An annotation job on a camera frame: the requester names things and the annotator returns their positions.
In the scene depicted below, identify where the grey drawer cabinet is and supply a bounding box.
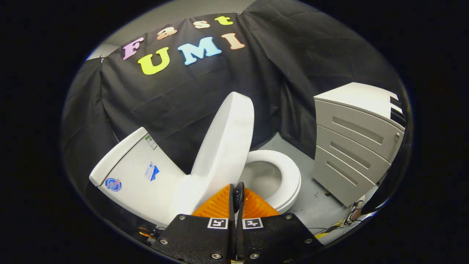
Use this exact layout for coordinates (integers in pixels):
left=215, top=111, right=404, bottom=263
left=312, top=82, right=407, bottom=208

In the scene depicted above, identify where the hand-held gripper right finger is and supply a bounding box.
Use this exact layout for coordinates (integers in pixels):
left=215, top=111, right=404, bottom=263
left=236, top=187, right=323, bottom=264

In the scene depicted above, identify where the person's leg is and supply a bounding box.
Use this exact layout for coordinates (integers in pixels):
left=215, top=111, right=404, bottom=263
left=361, top=147, right=411, bottom=216

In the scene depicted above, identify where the orange and black tool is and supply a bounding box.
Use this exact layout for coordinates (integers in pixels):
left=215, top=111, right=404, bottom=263
left=138, top=226, right=162, bottom=239

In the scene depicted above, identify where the black round lid knob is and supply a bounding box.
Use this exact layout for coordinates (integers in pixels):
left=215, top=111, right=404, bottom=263
left=233, top=181, right=245, bottom=214

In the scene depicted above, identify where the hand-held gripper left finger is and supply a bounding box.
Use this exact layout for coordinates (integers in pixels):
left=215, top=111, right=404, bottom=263
left=150, top=184, right=236, bottom=263

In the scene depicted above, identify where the white toilet lid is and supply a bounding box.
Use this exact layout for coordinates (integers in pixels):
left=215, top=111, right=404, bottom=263
left=190, top=92, right=255, bottom=216

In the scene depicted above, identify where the white toilet tank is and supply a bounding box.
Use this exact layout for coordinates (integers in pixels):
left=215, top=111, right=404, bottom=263
left=89, top=126, right=188, bottom=227

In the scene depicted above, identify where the person's shoe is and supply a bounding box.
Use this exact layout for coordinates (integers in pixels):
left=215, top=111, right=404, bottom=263
left=344, top=199, right=367, bottom=227

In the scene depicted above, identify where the black backdrop cloth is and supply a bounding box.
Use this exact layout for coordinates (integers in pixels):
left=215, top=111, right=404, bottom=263
left=60, top=0, right=405, bottom=235

